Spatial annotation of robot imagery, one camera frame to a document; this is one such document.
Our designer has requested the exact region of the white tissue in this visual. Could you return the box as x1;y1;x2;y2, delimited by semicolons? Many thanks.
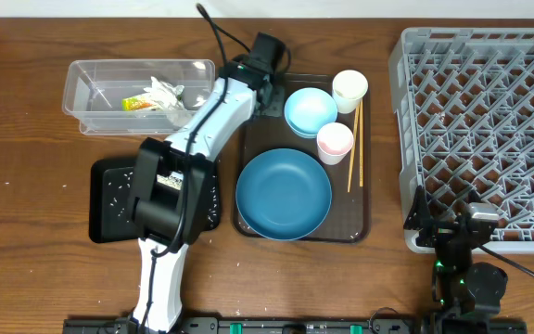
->
145;76;193;127

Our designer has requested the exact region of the pink plastic cup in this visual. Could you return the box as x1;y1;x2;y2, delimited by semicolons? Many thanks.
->
316;122;354;165

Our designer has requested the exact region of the green plastic wrapper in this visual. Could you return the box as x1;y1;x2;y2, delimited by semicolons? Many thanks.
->
121;93;161;111

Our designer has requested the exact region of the dark blue plate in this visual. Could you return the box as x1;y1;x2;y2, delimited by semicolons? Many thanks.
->
235;148;333;241

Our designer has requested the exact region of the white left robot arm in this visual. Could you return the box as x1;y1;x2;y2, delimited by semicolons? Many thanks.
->
127;32;291;333

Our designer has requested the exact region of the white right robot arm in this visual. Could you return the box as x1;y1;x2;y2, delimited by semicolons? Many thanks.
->
403;186;526;334

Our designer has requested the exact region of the grey plastic dishwasher rack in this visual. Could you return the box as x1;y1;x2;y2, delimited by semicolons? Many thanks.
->
388;28;534;254

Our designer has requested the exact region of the light blue bowl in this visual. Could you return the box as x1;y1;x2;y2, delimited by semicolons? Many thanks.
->
284;87;337;139

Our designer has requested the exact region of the cream plastic cup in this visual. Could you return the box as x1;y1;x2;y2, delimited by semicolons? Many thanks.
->
332;70;369;114

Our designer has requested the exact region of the wooden chopstick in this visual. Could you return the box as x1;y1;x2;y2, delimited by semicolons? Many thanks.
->
359;99;364;187
347;102;362;193

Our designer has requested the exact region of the clear plastic bin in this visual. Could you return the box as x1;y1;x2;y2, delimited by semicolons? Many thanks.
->
63;59;215;135

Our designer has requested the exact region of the dark brown serving tray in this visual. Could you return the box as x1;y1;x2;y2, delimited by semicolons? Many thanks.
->
237;73;371;244

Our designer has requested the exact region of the black tray bin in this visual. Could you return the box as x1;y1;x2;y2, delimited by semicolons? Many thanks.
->
88;148;223;245

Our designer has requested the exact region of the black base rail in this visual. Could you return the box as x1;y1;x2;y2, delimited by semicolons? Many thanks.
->
62;315;528;334

